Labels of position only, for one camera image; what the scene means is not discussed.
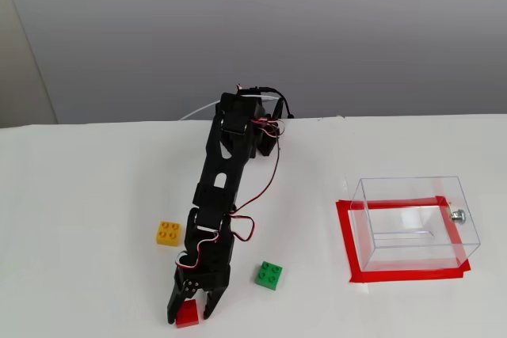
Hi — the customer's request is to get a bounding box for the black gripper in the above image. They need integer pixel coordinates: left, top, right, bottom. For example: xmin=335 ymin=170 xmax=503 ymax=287
xmin=165 ymin=268 xmax=231 ymax=324

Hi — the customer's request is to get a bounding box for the red lego brick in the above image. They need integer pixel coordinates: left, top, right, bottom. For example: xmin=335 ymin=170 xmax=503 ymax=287
xmin=176 ymin=299 xmax=200 ymax=329

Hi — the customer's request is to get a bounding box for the yellow lego brick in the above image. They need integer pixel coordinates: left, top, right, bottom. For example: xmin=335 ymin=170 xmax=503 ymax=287
xmin=154 ymin=220 xmax=184 ymax=248

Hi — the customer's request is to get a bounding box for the green lego brick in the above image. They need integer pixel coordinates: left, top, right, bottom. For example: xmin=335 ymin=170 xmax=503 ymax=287
xmin=255 ymin=260 xmax=284 ymax=291

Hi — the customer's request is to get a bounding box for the silver metal box lock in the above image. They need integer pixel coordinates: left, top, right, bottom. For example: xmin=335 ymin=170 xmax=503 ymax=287
xmin=447 ymin=199 xmax=468 ymax=225

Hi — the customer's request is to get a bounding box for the transparent plastic box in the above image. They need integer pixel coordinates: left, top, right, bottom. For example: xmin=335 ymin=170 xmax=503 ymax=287
xmin=350 ymin=175 xmax=482 ymax=273

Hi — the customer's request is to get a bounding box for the red tape rectangle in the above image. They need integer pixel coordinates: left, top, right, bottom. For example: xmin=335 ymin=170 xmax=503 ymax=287
xmin=335 ymin=195 xmax=472 ymax=284

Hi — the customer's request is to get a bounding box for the gripper servo wire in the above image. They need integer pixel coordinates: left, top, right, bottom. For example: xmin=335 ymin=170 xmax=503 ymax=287
xmin=175 ymin=230 xmax=221 ymax=272

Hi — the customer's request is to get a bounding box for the arm servo wire bundle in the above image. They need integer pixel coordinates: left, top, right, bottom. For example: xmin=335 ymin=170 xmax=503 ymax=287
xmin=227 ymin=115 xmax=287 ymax=242

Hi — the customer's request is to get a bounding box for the white cable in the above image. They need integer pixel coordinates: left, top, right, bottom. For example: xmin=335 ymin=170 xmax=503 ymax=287
xmin=177 ymin=92 xmax=280 ymax=122

